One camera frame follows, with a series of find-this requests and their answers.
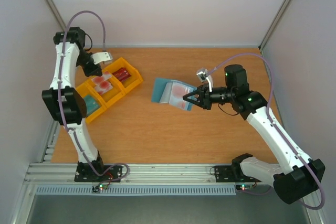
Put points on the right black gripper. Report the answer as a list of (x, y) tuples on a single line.
[(206, 97)]

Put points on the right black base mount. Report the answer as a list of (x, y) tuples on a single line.
[(230, 173)]

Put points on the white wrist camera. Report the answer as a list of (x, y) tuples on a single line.
[(102, 57), (205, 77)]

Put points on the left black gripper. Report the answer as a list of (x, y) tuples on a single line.
[(96, 71)]

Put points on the red card stack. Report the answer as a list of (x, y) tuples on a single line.
[(122, 74)]

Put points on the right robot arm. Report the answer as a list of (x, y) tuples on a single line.
[(296, 174)]

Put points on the grey slotted cable duct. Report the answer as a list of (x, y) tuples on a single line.
[(138, 190)]

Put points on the white red-dot card stack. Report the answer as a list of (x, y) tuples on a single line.
[(103, 87)]

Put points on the yellow bin near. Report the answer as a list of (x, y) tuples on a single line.
[(83, 90)]

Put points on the yellow bin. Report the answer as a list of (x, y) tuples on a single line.
[(133, 81), (112, 96), (83, 90)]

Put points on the aluminium front rail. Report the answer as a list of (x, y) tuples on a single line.
[(140, 174)]

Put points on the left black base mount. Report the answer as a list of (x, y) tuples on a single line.
[(85, 173)]

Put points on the teal card stack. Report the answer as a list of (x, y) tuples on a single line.
[(91, 104)]

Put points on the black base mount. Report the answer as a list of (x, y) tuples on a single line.
[(85, 173), (230, 173)]

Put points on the yellow bin far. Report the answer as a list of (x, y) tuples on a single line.
[(133, 81)]

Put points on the small circuit board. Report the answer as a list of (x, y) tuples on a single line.
[(100, 187), (245, 187)]

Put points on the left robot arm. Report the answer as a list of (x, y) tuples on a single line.
[(66, 105)]

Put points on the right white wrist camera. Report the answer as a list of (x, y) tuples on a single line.
[(205, 77)]

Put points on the yellow bin middle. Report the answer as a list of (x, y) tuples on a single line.
[(112, 96)]

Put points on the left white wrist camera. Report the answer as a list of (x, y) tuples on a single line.
[(102, 57)]

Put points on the left small circuit board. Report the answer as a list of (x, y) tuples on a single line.
[(100, 187)]

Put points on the right small circuit board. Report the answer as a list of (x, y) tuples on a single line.
[(245, 187)]

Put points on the teal card holder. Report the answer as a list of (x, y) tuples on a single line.
[(162, 89)]

